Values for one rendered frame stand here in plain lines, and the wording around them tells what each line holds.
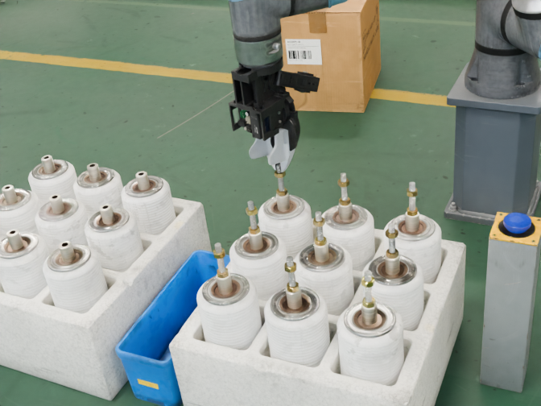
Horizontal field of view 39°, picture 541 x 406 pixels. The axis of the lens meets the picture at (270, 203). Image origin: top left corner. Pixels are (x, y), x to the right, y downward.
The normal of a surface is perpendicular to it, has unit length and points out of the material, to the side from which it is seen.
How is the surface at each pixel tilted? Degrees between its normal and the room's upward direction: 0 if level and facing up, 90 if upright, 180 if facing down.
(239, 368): 90
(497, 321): 90
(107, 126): 0
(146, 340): 88
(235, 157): 0
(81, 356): 90
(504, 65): 72
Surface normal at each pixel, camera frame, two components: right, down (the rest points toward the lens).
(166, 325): 0.90, 0.11
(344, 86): -0.30, 0.55
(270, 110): 0.76, 0.29
